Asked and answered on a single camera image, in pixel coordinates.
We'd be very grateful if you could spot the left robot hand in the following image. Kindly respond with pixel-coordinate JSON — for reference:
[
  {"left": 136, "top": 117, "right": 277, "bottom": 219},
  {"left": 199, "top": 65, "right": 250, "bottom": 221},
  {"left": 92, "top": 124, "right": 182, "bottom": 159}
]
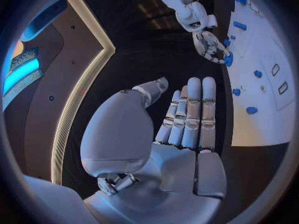
[{"left": 80, "top": 76, "right": 228, "bottom": 224}]

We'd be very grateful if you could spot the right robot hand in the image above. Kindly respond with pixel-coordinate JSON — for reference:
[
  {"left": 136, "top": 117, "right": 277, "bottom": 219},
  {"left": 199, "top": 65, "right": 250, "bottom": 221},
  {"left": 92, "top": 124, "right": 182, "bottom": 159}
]
[{"left": 192, "top": 30, "right": 232, "bottom": 64}]

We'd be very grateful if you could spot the white task board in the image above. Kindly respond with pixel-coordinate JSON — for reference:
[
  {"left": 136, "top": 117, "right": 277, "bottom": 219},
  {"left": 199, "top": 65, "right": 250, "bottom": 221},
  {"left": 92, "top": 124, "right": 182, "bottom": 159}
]
[{"left": 225, "top": 0, "right": 298, "bottom": 147}]

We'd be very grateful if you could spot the blue long cylinder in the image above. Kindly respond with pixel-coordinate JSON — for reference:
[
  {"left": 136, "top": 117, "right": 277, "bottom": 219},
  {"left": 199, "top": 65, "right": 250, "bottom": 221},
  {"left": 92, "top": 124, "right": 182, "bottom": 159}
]
[{"left": 232, "top": 20, "right": 248, "bottom": 31}]

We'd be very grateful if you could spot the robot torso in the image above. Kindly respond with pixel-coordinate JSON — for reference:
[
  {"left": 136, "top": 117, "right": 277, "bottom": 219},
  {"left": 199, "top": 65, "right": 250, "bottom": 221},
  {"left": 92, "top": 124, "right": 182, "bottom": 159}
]
[{"left": 1, "top": 0, "right": 117, "bottom": 186}]

